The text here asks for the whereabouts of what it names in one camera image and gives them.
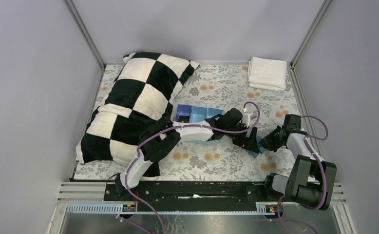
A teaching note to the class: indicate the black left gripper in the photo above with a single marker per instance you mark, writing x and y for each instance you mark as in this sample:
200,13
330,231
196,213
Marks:
245,142

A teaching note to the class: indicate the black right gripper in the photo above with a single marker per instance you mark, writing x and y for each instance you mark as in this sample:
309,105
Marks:
274,141

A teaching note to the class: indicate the teal card holder wallet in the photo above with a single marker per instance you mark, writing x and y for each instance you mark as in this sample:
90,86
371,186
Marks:
256,147

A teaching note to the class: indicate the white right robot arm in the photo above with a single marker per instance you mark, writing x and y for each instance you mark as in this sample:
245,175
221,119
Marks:
311,180

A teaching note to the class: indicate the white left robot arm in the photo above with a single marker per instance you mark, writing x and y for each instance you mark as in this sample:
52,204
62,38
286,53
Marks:
158,140

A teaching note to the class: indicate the folded white towel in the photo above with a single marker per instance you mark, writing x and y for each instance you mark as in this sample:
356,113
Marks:
269,74

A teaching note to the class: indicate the black small device in tray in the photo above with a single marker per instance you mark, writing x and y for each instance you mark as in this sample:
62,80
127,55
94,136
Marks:
183,119

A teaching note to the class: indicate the blue three-compartment tray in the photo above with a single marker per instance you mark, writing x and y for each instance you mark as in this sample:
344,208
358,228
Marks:
196,116

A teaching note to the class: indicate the black white checkered pillow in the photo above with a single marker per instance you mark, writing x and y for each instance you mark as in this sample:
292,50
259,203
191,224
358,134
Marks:
143,92

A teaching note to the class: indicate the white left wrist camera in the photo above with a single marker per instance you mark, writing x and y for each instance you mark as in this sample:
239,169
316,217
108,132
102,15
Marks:
249,116

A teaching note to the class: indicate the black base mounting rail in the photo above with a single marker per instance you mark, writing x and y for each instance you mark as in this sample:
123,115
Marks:
193,196

